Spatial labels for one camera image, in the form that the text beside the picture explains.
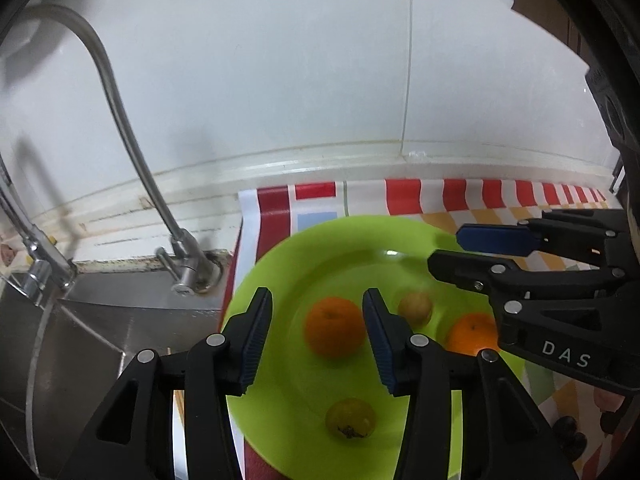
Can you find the yellow-green fruit with stem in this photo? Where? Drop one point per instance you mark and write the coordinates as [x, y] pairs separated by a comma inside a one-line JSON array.
[[350, 416]]

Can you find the curved steel faucet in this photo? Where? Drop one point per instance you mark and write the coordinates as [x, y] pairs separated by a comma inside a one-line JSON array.
[[125, 130]]

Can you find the stainless steel sink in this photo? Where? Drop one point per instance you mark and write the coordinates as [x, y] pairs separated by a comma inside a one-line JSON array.
[[90, 340]]

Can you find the brown wooden cabinet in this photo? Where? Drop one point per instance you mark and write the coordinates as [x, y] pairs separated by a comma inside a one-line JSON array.
[[550, 10]]

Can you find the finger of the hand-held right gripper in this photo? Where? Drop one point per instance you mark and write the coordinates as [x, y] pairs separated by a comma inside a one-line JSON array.
[[495, 239], [465, 269]]

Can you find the small pale yellow fruit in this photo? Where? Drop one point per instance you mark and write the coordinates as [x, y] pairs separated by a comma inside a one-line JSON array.
[[416, 308]]

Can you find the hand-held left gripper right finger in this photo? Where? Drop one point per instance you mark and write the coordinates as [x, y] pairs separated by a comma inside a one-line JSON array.
[[381, 347]]

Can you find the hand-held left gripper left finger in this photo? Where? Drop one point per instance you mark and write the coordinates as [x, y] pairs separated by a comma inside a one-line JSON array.
[[254, 342]]

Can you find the large orange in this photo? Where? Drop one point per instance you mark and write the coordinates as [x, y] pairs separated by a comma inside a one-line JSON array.
[[334, 327]]

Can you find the green plastic plate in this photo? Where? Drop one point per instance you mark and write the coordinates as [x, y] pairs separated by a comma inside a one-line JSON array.
[[295, 270]]

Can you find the chrome tap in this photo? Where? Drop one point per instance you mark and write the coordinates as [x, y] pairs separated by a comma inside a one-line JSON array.
[[42, 260]]

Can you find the striped printed tablecloth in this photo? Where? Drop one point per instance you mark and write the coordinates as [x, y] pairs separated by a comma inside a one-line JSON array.
[[400, 197]]

